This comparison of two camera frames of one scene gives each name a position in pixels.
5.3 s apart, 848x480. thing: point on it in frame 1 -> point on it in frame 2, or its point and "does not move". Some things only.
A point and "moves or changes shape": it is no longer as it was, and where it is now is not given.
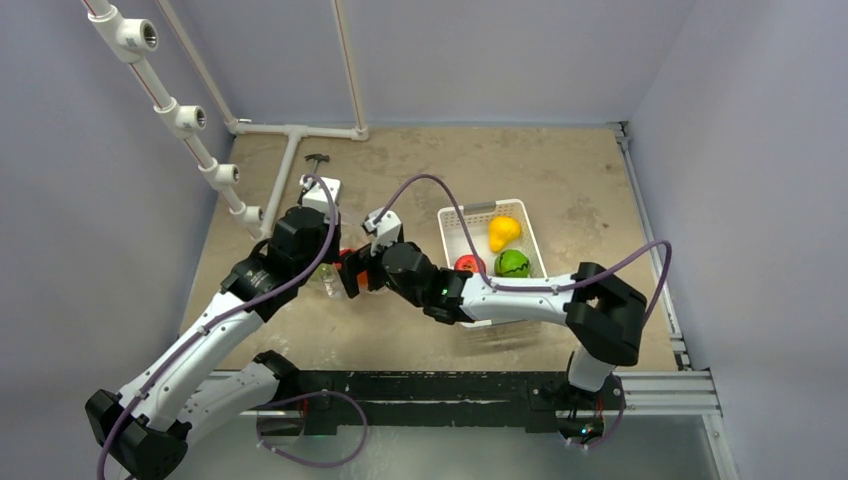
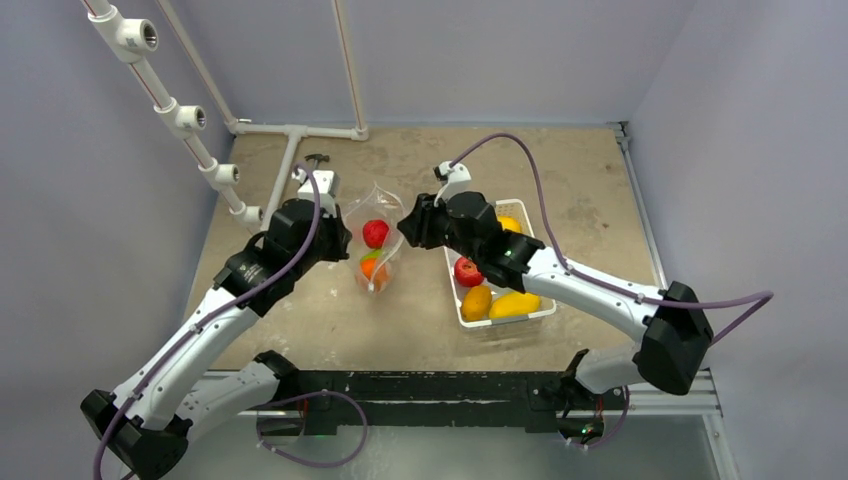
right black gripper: (362, 270) -> (419, 223)
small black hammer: (316, 158) does not move
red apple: (468, 262) does not move
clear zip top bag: (328, 281) moves or changes shape
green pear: (323, 273) moves or changes shape
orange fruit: (362, 279) moves or changes shape
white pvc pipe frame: (135, 41) does not move
